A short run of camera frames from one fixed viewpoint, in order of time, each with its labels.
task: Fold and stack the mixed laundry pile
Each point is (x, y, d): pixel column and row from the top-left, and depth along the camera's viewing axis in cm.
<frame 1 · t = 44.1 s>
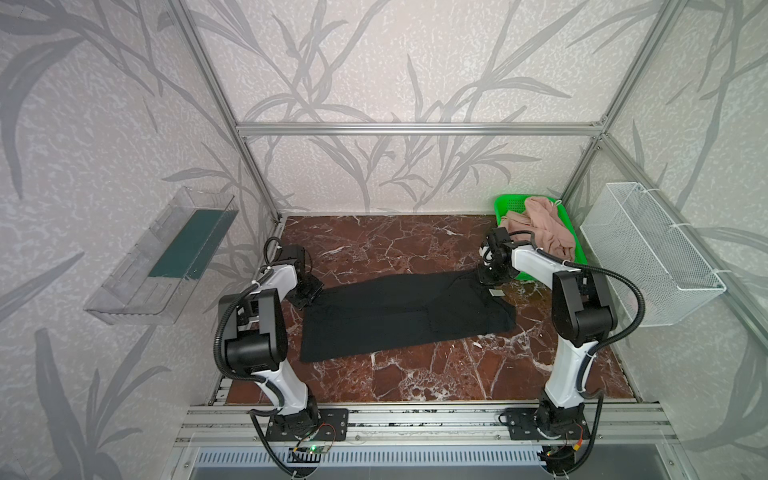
left hand: (321, 283, 96), fingers open
right hand: (483, 272, 100), fingers closed
black shirt: (358, 315, 98), on the table
green plastic basket: (517, 202, 117), point 8 cm above the table
pink garment: (550, 231, 102), point 13 cm above the table

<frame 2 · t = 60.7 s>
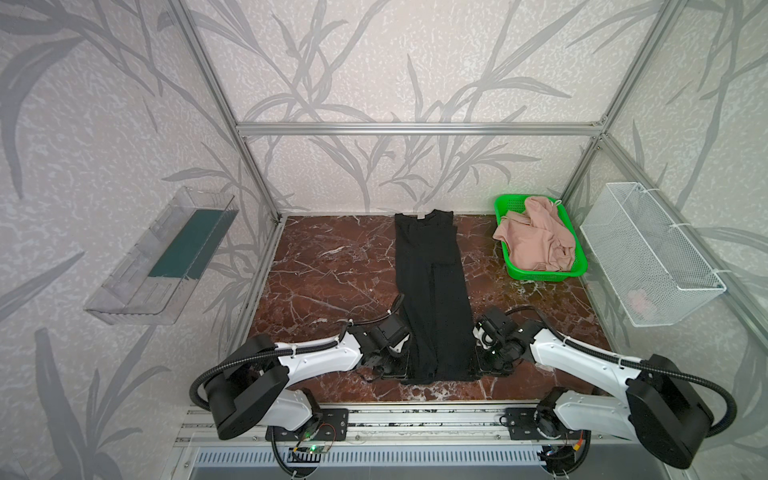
left hand: (415, 369, 80), fingers open
right hand: (472, 362, 83), fingers open
black shirt: (431, 282, 101), point 2 cm above the table
the other named things where they were.

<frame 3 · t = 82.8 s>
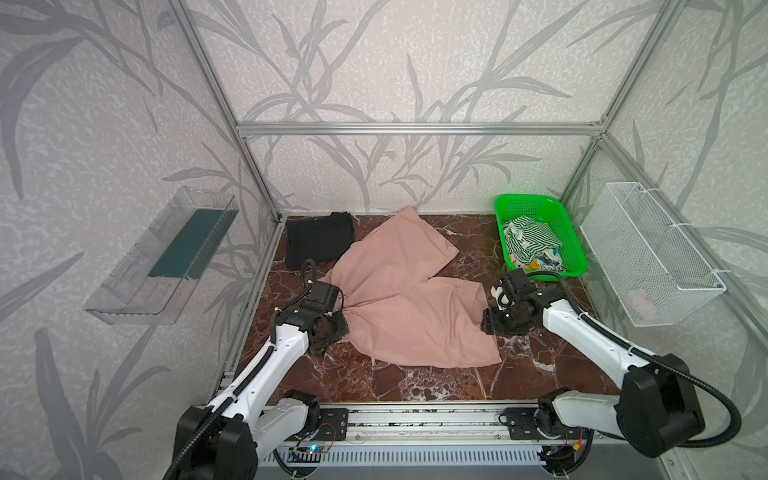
left hand: (346, 321, 83), fingers closed
right hand: (491, 317, 86), fingers open
black shirt: (320, 238, 110), point 5 cm above the table
pink garment: (398, 310, 91), point 5 cm above the table
green white striped garment: (525, 238, 107), point 7 cm above the table
the other named things where they were.

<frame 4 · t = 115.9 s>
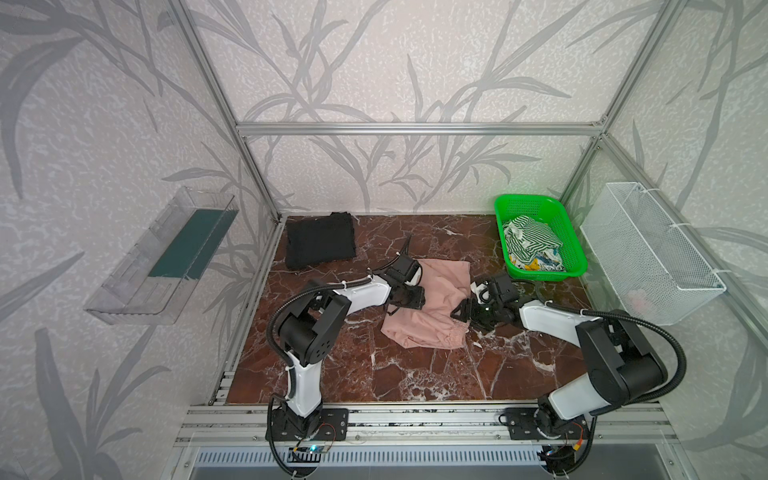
left hand: (424, 293, 95), fingers open
right hand: (457, 309, 91), fingers open
pink garment: (445, 283, 92), point 9 cm above the table
the other named things where they were.

